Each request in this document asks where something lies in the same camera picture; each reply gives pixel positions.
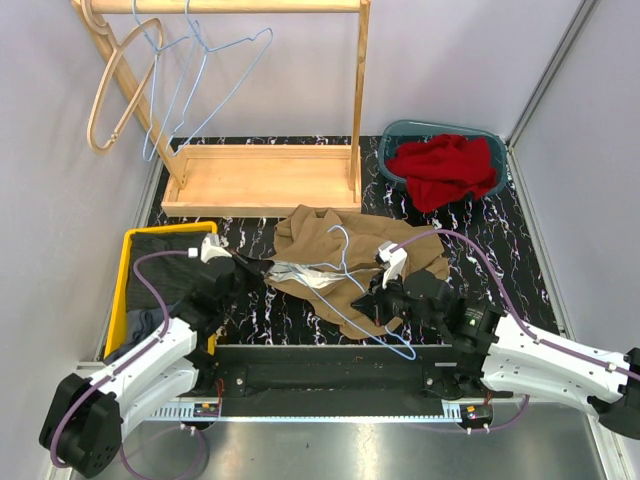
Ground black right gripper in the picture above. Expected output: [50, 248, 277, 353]
[351, 267, 443, 332]

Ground blue wire hanger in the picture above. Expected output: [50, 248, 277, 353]
[156, 7, 274, 144]
[131, 1, 208, 161]
[288, 225, 417, 361]

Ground tan brown skirt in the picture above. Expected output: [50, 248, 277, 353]
[265, 205, 432, 340]

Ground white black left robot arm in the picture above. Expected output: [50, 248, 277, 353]
[39, 251, 273, 478]

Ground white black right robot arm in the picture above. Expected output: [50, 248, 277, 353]
[351, 271, 639, 439]

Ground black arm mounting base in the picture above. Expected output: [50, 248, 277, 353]
[204, 345, 487, 421]

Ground wooden hanger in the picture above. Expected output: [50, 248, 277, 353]
[82, 0, 167, 156]

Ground dark grey folded clothes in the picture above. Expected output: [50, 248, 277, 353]
[123, 231, 207, 348]

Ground wooden clothes rack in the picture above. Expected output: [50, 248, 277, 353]
[73, 1, 371, 218]

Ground black marble pattern mat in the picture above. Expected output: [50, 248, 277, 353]
[142, 136, 564, 345]

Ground yellow plastic crate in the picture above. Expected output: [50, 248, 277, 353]
[103, 221, 217, 358]

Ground red cloth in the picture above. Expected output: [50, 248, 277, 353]
[387, 134, 498, 213]

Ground teal plastic basin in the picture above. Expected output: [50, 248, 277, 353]
[378, 120, 508, 196]

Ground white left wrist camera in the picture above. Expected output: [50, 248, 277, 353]
[187, 233, 232, 263]

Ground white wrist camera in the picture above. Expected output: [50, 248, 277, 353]
[187, 233, 232, 263]
[376, 241, 408, 289]

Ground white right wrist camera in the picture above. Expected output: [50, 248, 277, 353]
[376, 241, 408, 289]

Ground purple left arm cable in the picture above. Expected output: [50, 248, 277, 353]
[49, 247, 209, 479]

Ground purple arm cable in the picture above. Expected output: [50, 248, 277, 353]
[389, 228, 640, 436]
[49, 247, 209, 479]

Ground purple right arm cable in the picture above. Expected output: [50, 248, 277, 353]
[389, 228, 640, 436]

